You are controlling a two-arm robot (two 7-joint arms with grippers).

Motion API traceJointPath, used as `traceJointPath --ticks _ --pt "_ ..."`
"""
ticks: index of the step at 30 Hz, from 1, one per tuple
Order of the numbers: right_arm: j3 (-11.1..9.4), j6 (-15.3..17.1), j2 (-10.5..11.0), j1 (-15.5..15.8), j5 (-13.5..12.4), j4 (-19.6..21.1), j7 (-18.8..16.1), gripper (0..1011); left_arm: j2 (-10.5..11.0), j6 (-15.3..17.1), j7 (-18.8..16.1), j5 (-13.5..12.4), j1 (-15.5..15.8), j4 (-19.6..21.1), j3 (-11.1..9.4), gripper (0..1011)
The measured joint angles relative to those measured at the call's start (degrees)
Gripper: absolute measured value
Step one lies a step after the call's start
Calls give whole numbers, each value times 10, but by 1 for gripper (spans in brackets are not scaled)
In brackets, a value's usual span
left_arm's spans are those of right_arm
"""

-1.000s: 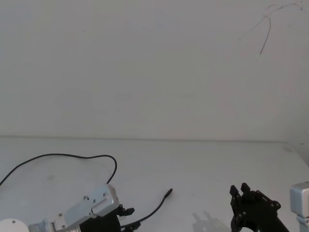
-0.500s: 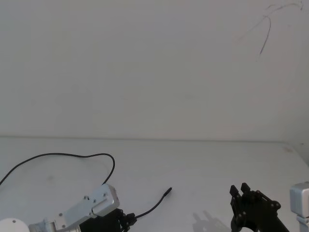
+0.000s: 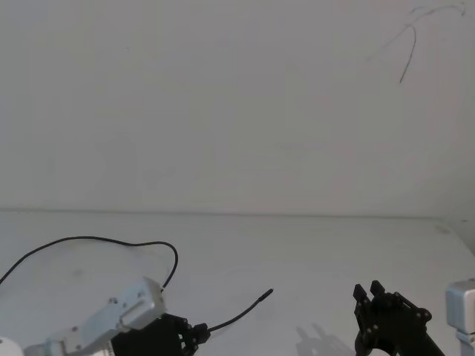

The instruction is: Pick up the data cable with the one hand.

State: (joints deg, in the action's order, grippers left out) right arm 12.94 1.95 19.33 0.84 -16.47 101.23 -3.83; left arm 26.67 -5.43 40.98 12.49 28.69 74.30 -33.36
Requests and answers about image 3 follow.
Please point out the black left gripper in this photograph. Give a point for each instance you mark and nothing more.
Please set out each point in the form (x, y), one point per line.
(148, 339)

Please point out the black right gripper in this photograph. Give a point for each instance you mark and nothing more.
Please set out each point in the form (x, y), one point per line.
(404, 337)

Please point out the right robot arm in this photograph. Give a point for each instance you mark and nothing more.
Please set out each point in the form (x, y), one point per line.
(462, 304)

